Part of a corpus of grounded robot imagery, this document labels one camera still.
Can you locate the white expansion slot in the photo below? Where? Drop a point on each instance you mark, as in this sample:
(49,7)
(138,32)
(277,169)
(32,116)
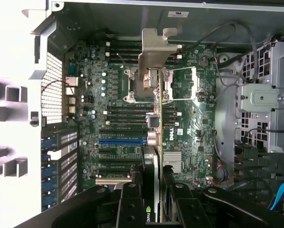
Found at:
(113,181)

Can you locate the open metal socket cover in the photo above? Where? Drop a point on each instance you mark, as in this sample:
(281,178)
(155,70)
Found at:
(184,83)

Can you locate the metal disk bay cage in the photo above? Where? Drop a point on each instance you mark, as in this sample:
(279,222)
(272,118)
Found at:
(263,97)

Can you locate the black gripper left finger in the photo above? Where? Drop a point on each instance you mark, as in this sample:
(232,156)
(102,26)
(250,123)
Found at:
(130,209)

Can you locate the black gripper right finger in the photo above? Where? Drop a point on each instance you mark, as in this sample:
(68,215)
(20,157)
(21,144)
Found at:
(187,209)

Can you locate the CPU socket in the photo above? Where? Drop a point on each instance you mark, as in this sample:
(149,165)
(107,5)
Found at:
(133,88)

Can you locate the blue expansion slot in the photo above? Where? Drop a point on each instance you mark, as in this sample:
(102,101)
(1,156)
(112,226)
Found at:
(120,141)

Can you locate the green Dell motherboard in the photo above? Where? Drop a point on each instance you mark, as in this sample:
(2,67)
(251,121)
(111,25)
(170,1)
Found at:
(194,123)

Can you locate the round coin cell battery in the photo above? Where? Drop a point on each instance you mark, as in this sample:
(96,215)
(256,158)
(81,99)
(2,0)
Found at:
(203,62)

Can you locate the open Dell PC case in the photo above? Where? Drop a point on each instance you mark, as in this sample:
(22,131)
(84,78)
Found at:
(132,14)

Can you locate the grey parts rack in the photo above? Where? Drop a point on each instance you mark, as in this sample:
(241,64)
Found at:
(23,95)

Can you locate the silver chipset heatsink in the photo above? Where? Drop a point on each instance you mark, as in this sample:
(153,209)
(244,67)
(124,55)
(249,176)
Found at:
(173,161)

